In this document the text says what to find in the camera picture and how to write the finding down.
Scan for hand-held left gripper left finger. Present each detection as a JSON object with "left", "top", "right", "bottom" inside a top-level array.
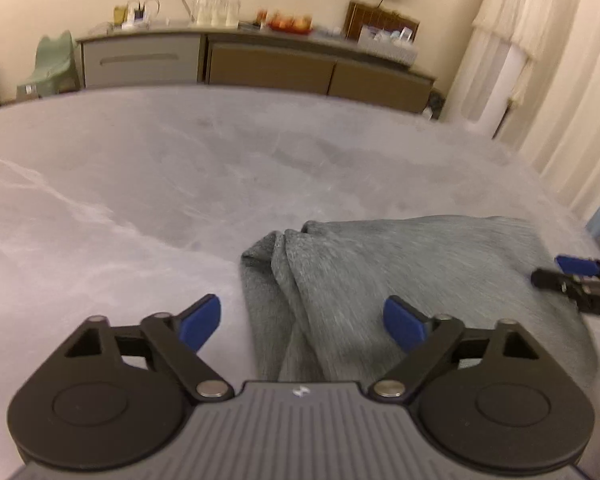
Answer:
[{"left": 55, "top": 295, "right": 234, "bottom": 403}]

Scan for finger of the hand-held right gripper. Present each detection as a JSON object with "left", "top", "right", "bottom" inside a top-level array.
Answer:
[
  {"left": 554, "top": 255, "right": 600, "bottom": 282},
  {"left": 530, "top": 268, "right": 600, "bottom": 298}
]

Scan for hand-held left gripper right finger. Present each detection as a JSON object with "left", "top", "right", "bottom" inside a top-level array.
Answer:
[{"left": 369, "top": 296, "right": 548, "bottom": 405}]

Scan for grey sweatpants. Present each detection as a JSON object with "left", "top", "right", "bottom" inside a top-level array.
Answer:
[{"left": 240, "top": 215, "right": 600, "bottom": 387}]

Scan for cream curtain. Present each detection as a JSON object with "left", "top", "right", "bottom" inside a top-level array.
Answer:
[{"left": 497, "top": 0, "right": 600, "bottom": 222}]

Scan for black bag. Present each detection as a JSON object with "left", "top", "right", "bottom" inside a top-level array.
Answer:
[{"left": 424, "top": 90, "right": 447, "bottom": 122}]

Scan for long grey brown sideboard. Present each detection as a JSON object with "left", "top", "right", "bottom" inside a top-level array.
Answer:
[{"left": 75, "top": 22, "right": 437, "bottom": 114}]

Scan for white storage basket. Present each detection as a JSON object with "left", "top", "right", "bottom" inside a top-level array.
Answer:
[{"left": 357, "top": 25, "right": 420, "bottom": 65}]

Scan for wooden chessboard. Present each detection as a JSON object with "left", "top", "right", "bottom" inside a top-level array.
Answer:
[{"left": 344, "top": 0, "right": 421, "bottom": 43}]

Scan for fruit bowl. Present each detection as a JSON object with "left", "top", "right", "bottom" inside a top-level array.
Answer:
[{"left": 267, "top": 11, "right": 314, "bottom": 36}]

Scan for glass cups on white tray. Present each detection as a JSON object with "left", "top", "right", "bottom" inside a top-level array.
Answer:
[{"left": 190, "top": 0, "right": 242, "bottom": 29}]

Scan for white power strip with chargers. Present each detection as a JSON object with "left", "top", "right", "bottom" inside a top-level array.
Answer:
[{"left": 111, "top": 0, "right": 162, "bottom": 30}]

